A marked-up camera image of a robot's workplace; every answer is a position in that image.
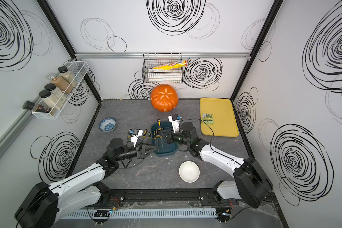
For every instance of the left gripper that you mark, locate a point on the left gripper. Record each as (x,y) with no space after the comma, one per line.
(142,155)

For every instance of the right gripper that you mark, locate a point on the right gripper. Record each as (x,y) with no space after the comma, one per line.
(168,138)

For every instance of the teal storage box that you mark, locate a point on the teal storage box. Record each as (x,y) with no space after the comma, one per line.
(163,149)

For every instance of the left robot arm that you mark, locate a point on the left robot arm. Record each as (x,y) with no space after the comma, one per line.
(45,204)

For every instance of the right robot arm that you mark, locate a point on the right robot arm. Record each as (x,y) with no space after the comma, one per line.
(251,184)

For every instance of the orange pumpkin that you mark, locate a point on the orange pumpkin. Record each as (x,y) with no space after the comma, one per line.
(164,98)

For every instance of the green snack packet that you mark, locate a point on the green snack packet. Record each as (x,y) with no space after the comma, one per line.
(207,118)

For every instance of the blue white patterned bowl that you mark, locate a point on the blue white patterned bowl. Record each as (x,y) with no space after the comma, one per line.
(107,125)

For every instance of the yellow tray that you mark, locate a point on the yellow tray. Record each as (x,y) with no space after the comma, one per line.
(225,124)

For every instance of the yellow tube package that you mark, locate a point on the yellow tube package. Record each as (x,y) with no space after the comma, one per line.
(174,65)

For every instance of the spice jar brown powder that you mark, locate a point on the spice jar brown powder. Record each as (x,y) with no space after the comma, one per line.
(61,83)

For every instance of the spice jar cream powder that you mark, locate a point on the spice jar cream powder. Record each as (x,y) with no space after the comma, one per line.
(51,100)

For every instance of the spice jar white powder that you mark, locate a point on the spice jar white powder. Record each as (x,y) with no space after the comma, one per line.
(56,91)

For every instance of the spice jar green herbs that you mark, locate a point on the spice jar green herbs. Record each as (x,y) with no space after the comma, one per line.
(65,73)

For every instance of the dark pepper grinder jar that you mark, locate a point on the dark pepper grinder jar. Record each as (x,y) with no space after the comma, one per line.
(33,107)

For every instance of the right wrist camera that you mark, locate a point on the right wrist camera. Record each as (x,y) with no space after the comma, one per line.
(175,121)

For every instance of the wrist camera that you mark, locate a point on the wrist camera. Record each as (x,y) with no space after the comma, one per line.
(135,136)
(175,121)

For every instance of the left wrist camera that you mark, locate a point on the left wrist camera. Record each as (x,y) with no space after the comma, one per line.
(135,136)

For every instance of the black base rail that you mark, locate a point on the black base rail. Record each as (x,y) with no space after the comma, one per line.
(203,197)

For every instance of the black wire basket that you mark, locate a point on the black wire basket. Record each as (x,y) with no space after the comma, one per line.
(161,76)

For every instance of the grey slotted cable duct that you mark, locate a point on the grey slotted cable duct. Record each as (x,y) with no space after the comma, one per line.
(142,213)

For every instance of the clear wall shelf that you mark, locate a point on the clear wall shelf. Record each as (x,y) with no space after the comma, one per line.
(65,95)

